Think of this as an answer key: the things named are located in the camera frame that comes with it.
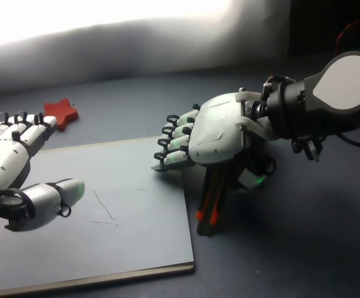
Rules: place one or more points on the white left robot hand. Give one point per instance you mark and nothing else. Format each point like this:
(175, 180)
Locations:
(0, 161)

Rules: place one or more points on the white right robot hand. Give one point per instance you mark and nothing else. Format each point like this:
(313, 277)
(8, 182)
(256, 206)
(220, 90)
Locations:
(217, 130)

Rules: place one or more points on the orange black utility knife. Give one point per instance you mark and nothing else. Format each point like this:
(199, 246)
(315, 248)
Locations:
(206, 228)

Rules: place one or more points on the white paper pad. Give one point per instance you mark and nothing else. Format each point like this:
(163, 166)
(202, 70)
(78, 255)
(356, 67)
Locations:
(121, 232)

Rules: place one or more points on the red star block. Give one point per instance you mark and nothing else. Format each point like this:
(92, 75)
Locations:
(62, 113)

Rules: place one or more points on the grey table cloth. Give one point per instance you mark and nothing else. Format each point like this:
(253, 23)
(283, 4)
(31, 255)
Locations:
(291, 232)

